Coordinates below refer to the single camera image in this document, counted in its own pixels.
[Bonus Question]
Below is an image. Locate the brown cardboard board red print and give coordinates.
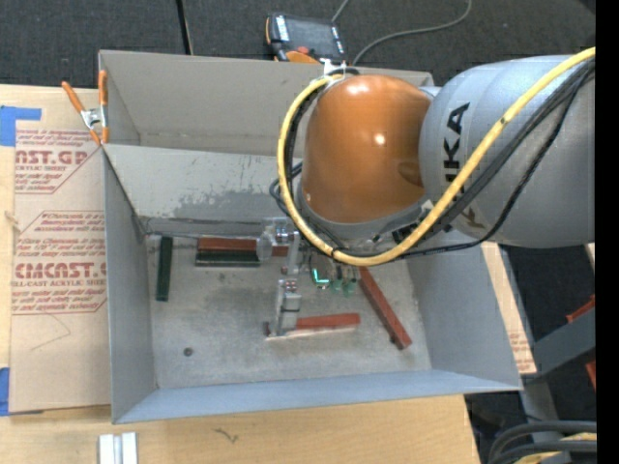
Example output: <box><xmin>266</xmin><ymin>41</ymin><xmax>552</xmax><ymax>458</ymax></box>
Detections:
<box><xmin>0</xmin><ymin>83</ymin><xmax>539</xmax><ymax>416</ymax></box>

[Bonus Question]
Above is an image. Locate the dark green flat block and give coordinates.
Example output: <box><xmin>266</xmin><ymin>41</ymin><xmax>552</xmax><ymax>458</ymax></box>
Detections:
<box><xmin>155</xmin><ymin>235</ymin><xmax>174</xmax><ymax>303</ymax></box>

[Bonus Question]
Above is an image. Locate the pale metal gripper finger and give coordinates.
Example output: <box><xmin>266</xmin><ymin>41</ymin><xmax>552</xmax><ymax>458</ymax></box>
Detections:
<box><xmin>256</xmin><ymin>217</ymin><xmax>292</xmax><ymax>262</ymax></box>
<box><xmin>273</xmin><ymin>277</ymin><xmax>304</xmax><ymax>337</ymax></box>

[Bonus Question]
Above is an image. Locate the red-brown flat block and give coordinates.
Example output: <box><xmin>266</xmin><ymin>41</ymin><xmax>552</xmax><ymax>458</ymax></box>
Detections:
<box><xmin>262</xmin><ymin>311</ymin><xmax>362</xmax><ymax>338</ymax></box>
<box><xmin>356</xmin><ymin>265</ymin><xmax>414</xmax><ymax>351</ymax></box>
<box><xmin>196</xmin><ymin>237</ymin><xmax>290</xmax><ymax>258</ymax></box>

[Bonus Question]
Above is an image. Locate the grey metal bin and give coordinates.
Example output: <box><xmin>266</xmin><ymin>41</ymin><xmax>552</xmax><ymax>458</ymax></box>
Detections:
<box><xmin>98</xmin><ymin>49</ymin><xmax>524</xmax><ymax>425</ymax></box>

